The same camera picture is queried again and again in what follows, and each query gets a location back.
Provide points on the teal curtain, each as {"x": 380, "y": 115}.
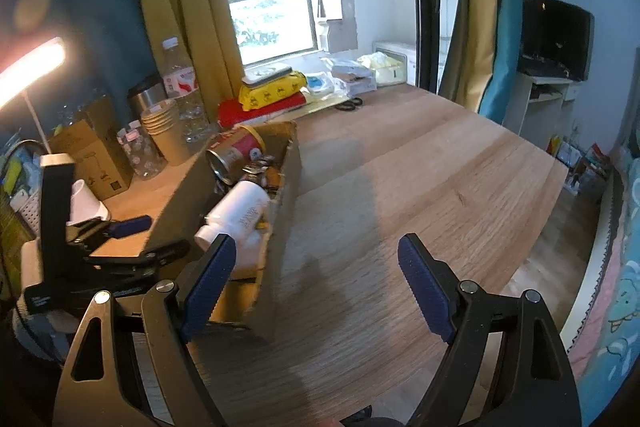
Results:
{"x": 507, "y": 32}

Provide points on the red and gold can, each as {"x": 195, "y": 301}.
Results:
{"x": 240, "y": 147}

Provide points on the black scissors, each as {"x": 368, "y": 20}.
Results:
{"x": 350, "y": 105}

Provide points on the printed brown lamp carton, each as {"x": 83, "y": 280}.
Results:
{"x": 95, "y": 147}

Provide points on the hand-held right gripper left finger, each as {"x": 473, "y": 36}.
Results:
{"x": 210, "y": 287}

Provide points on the brown cardboard box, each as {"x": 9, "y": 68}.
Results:
{"x": 280, "y": 217}

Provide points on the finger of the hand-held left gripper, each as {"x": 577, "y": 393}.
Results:
{"x": 165, "y": 252}
{"x": 131, "y": 225}

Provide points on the yellow wipes packet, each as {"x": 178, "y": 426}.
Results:
{"x": 272, "y": 94}

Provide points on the black sliding door frame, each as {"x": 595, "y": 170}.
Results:
{"x": 427, "y": 7}

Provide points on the blue white packet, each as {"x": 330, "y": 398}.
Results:
{"x": 317, "y": 84}

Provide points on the pale yellow tissue box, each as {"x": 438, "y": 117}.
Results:
{"x": 385, "y": 69}

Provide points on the stack of brown paper cups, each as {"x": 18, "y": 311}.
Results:
{"x": 170, "y": 142}

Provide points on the white plastic basket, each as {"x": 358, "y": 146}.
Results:
{"x": 27, "y": 207}

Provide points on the steel thermos flask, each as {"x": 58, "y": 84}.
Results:
{"x": 145, "y": 99}

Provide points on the silver metal object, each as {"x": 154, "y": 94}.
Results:
{"x": 262, "y": 172}

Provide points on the black television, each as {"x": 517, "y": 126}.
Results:
{"x": 555, "y": 32}

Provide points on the yellow envelope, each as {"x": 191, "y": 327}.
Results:
{"x": 320, "y": 106}

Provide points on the colourful cartons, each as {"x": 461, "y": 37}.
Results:
{"x": 580, "y": 164}

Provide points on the red book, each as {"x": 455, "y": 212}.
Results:
{"x": 235, "y": 109}

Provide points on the blue printed blanket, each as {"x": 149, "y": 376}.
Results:
{"x": 620, "y": 307}

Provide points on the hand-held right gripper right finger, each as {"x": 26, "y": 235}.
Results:
{"x": 425, "y": 292}

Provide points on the white television stand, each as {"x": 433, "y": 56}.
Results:
{"x": 520, "y": 107}

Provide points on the white storage box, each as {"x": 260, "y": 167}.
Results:
{"x": 407, "y": 52}

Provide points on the clear plastic water bottle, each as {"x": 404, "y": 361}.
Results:
{"x": 180, "y": 82}

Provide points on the grey white scale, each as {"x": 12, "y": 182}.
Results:
{"x": 267, "y": 74}

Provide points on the white plastic bottle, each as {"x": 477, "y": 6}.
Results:
{"x": 240, "y": 207}

